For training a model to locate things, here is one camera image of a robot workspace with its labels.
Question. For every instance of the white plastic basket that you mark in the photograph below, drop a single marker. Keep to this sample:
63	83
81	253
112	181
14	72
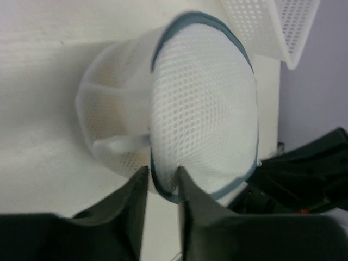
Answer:
274	29

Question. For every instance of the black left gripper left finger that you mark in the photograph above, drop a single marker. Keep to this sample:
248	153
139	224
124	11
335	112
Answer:
111	229

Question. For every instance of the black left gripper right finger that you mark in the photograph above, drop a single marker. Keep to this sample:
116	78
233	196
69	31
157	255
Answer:
210	231

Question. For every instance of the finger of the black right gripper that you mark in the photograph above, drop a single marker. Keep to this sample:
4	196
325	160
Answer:
310	179

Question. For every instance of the white mesh laundry bag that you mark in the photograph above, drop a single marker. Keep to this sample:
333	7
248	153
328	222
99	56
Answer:
180	95

